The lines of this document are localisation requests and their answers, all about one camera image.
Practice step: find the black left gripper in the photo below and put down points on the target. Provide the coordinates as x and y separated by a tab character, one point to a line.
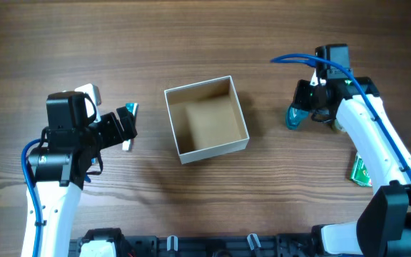
125	125

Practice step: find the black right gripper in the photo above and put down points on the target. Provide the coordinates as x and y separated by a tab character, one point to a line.
302	98

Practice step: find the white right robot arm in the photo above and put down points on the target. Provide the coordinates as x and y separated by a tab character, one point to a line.
335	95

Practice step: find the white cardboard box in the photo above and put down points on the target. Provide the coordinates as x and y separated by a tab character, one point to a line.
206	119

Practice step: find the green soap packet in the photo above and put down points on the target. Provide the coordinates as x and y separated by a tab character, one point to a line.
359	174

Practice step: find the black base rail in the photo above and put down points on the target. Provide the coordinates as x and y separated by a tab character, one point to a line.
116	244

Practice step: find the small blue item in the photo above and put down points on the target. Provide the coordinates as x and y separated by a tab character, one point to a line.
87	179

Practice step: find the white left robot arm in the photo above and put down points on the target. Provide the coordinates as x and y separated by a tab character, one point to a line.
57	165

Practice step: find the blue liquid bottle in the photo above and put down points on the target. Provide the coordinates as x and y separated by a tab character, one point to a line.
294	117

